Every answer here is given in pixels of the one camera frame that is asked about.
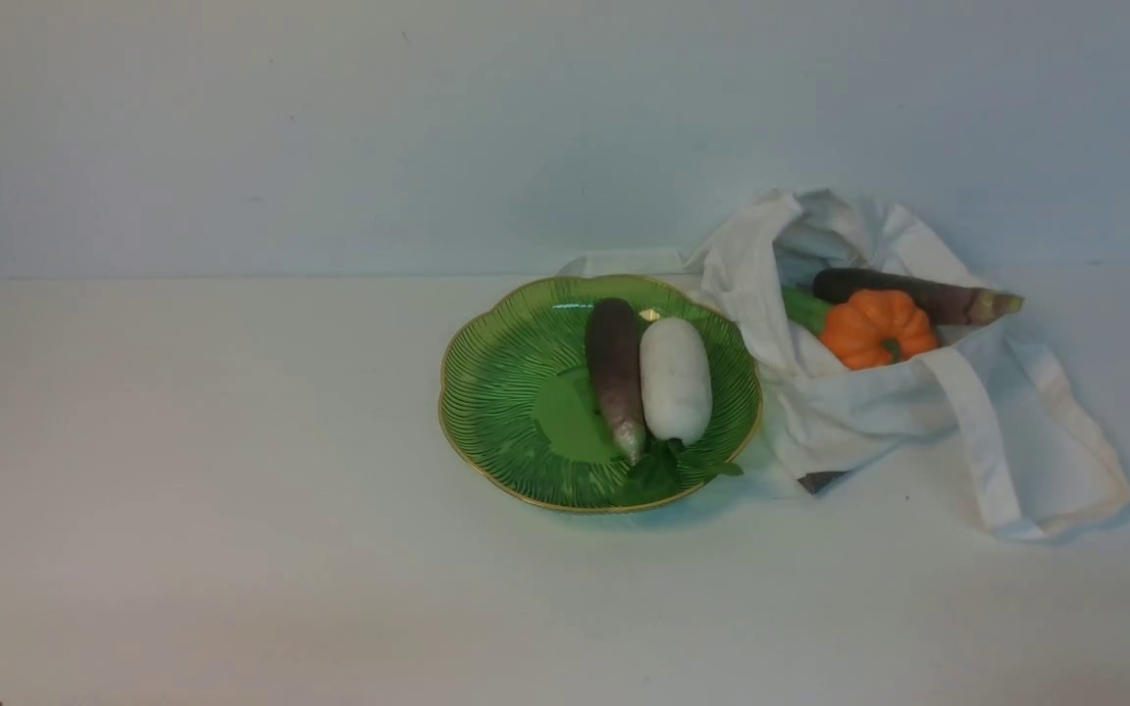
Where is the orange toy pumpkin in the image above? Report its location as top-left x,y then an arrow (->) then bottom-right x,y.
819,290 -> 939,371

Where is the dark purple eggplant in bag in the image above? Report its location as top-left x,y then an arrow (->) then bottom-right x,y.
810,268 -> 1024,326

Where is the white cloth tote bag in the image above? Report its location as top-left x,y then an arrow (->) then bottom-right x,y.
562,188 -> 1130,540

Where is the purple eggplant on plate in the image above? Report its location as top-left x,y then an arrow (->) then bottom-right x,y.
585,298 -> 647,467

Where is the green scalloped plate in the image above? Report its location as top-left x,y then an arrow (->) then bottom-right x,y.
438,276 -> 763,515

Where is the white radish with leaves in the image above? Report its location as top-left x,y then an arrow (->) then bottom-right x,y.
599,319 -> 744,505

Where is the green cucumber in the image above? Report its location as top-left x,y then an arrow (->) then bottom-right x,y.
781,286 -> 834,338

